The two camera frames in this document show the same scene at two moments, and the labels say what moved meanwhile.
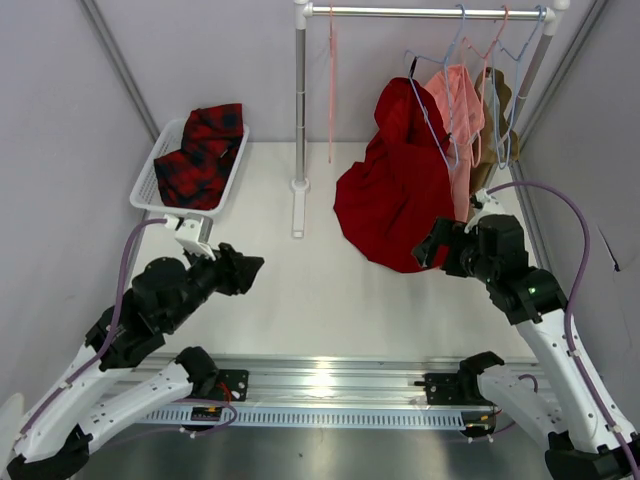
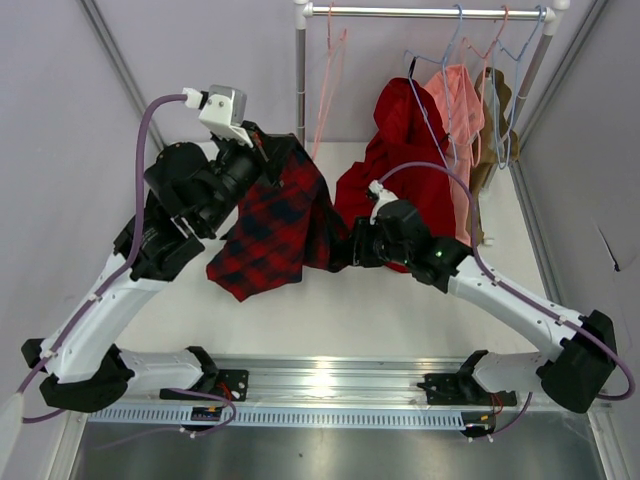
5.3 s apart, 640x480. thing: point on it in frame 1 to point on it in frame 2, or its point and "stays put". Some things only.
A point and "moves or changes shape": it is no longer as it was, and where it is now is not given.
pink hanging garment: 465,107 stays put
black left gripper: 236,270 to 271,150
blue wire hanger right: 495,51 stays put
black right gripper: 447,248 to 360,242
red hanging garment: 389,198 stays put
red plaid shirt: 193,176 moves or changes shape
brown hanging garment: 498,141 stays put
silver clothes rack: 303,11 stays put
